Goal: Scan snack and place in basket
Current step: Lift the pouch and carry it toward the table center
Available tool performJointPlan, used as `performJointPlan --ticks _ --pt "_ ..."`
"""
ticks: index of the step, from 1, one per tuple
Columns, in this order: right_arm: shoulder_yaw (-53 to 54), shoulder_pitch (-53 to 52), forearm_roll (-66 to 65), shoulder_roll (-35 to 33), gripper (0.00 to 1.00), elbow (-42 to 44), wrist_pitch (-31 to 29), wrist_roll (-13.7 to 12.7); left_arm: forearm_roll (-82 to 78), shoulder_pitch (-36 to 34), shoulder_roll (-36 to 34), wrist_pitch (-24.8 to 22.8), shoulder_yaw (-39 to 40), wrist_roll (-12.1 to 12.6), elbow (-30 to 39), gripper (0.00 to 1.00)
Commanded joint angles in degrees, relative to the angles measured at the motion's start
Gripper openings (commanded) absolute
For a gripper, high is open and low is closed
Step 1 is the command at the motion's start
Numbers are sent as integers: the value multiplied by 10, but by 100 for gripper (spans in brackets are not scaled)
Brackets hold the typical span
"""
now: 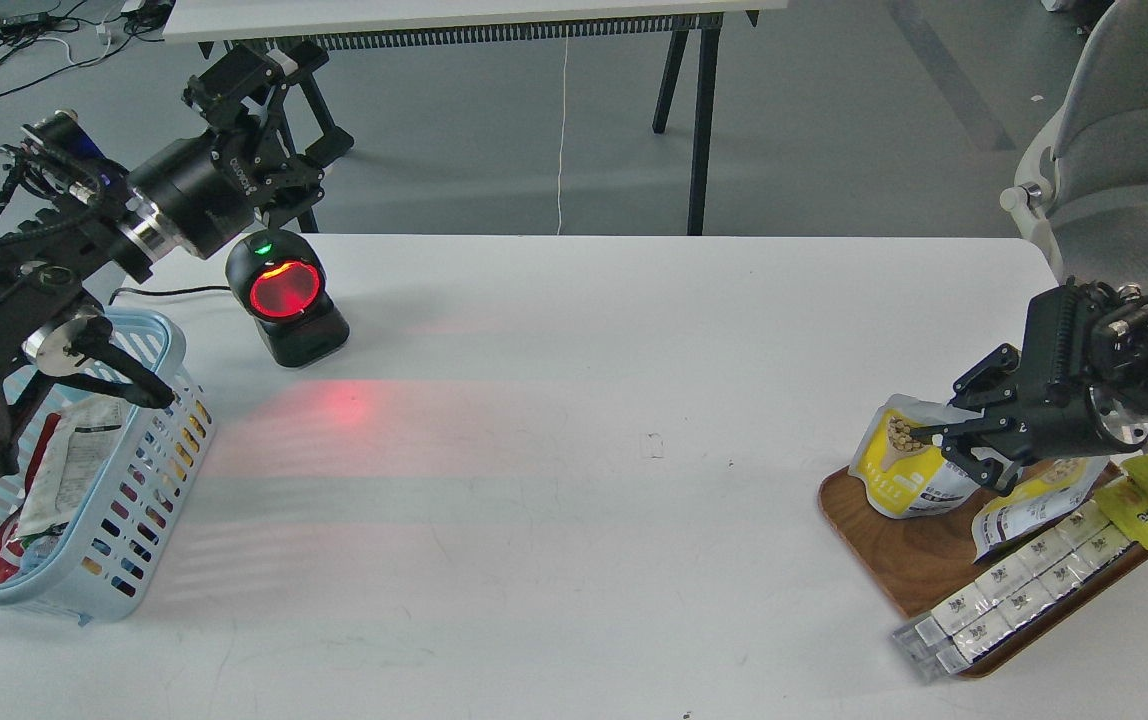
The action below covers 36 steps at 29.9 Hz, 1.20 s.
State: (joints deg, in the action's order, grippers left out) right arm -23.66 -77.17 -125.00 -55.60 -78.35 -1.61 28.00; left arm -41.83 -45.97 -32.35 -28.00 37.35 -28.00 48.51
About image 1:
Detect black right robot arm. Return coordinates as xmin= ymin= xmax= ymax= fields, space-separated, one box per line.
xmin=909 ymin=279 xmax=1148 ymax=496

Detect white hanging cable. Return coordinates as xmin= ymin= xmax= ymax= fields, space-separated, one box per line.
xmin=556 ymin=38 xmax=571 ymax=237

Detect grey office chair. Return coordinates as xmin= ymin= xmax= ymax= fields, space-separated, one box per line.
xmin=999 ymin=1 xmax=1148 ymax=293

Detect light blue plastic basket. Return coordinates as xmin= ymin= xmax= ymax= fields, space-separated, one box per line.
xmin=0 ymin=309 xmax=216 ymax=624

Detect white snack packet in basket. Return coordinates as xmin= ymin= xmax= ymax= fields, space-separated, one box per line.
xmin=13 ymin=395 xmax=130 ymax=541

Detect brown wooden tray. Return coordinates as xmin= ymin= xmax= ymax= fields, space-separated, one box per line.
xmin=819 ymin=469 xmax=1148 ymax=667

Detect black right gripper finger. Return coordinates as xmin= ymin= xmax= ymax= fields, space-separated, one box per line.
xmin=952 ymin=344 xmax=1021 ymax=404
xmin=909 ymin=416 xmax=1014 ymax=447

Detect black scanner cable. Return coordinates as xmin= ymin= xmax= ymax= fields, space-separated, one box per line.
xmin=109 ymin=286 xmax=232 ymax=305

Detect floor cables and devices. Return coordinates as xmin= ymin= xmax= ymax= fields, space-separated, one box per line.
xmin=0 ymin=0 xmax=174 ymax=106

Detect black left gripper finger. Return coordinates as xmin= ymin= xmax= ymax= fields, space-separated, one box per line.
xmin=301 ymin=129 xmax=355 ymax=172
xmin=183 ymin=44 xmax=331 ymax=132

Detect white background table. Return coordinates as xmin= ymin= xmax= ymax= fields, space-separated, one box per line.
xmin=163 ymin=1 xmax=788 ymax=234

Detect black barcode scanner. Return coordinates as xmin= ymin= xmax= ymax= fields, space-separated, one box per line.
xmin=225 ymin=229 xmax=350 ymax=367

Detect clear wrapped white snack row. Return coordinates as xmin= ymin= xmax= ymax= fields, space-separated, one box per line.
xmin=891 ymin=500 xmax=1141 ymax=682

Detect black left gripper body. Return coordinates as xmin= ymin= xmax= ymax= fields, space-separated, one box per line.
xmin=127 ymin=108 xmax=327 ymax=261

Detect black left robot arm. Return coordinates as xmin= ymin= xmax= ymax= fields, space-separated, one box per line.
xmin=0 ymin=41 xmax=354 ymax=479

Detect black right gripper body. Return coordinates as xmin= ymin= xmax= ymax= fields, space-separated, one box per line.
xmin=964 ymin=284 xmax=1148 ymax=496

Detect red snack packet in basket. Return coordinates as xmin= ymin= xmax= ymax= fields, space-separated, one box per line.
xmin=0 ymin=413 xmax=61 ymax=584

